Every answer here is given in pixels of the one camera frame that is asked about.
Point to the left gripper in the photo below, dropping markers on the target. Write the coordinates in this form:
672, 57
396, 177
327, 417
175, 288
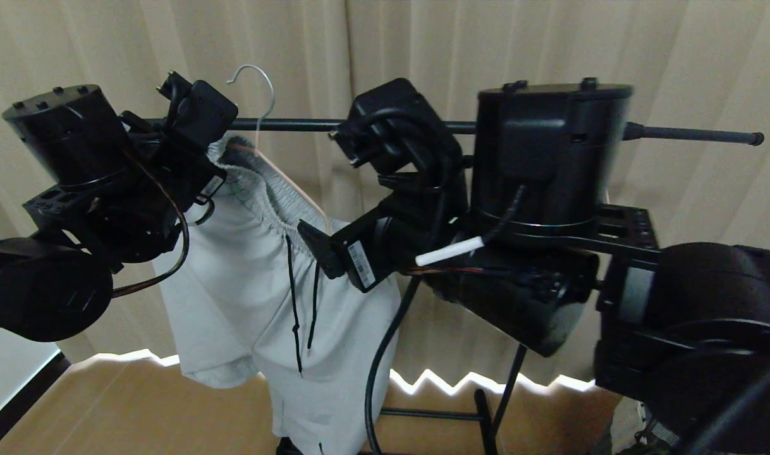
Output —
192, 177

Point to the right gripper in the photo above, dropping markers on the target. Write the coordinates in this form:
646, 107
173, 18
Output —
397, 246

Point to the pink clothes hanger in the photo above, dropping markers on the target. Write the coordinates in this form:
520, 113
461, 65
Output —
268, 95

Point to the pale grey shorts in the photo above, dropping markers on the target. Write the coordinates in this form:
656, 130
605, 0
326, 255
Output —
246, 284

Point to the black clothes rack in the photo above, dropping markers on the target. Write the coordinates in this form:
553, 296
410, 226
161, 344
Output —
296, 124

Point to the white laundry basket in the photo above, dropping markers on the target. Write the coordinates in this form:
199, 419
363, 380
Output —
644, 436

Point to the beige curtain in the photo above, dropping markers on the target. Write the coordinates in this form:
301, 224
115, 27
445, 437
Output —
391, 44

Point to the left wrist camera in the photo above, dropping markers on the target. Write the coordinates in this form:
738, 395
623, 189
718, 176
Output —
198, 110

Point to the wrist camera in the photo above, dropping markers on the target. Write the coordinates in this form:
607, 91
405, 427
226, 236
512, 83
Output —
198, 110
397, 126

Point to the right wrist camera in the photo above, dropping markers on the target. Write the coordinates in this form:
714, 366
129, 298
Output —
397, 126

